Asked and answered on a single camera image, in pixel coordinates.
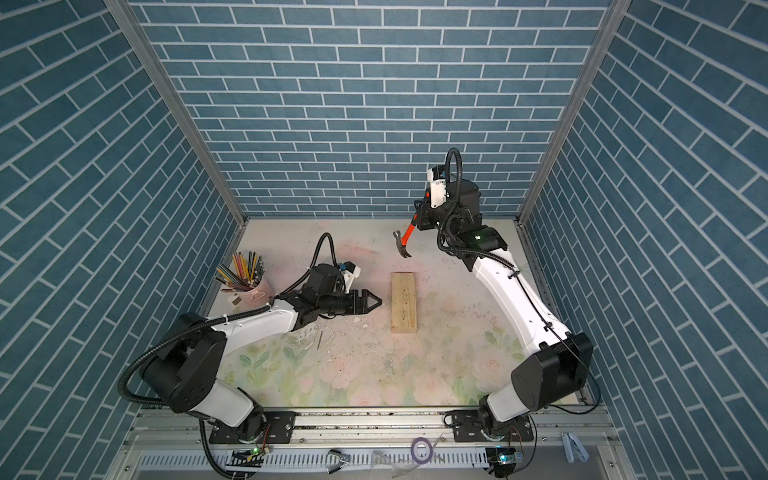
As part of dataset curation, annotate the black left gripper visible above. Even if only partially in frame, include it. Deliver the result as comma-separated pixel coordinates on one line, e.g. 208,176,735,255
316,289,382,315

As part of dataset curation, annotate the red-handled claw hammer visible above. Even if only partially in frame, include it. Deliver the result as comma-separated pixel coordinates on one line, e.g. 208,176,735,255
393,213,419,258

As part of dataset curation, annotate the wooden block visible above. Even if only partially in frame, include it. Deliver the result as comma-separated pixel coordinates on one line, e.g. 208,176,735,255
391,272,418,334

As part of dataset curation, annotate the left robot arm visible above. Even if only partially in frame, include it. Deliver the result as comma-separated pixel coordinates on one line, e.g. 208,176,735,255
117,262,383,438

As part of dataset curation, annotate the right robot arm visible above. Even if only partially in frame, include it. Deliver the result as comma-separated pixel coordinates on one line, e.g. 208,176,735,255
412,179,594,432

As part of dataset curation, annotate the pink pencil cup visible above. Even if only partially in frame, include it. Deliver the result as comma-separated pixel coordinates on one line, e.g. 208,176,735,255
238,278,275,309

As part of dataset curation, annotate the black binder clip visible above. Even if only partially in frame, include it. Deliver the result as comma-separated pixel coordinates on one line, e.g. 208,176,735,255
325,449,351,475

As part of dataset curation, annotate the grey clamp tool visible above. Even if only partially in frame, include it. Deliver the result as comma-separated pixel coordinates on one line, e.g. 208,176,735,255
561,432,590,464

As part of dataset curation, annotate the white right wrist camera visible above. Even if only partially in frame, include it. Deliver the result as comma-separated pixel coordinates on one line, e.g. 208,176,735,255
427,165,447,209

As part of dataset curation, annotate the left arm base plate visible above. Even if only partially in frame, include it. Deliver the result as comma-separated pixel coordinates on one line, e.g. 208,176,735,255
208,411,297,445

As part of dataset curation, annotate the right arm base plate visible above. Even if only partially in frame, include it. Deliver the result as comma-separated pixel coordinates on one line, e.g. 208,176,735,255
442,409,534,443

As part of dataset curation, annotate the aluminium mounting rail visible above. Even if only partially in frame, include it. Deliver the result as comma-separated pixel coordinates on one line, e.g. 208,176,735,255
104,406,631,480

